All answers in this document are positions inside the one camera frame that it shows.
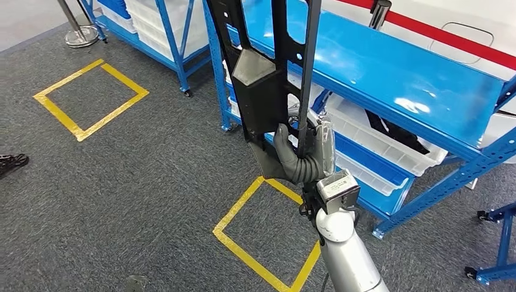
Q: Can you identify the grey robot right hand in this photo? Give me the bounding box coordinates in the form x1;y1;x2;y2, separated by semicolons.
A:
272;105;337;181

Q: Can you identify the long black plastic part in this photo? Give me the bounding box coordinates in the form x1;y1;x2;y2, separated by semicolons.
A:
204;0;323;181
364;108;430;156

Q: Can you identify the chrome stanchion with round base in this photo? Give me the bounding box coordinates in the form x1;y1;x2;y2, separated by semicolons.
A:
56;0;100;48

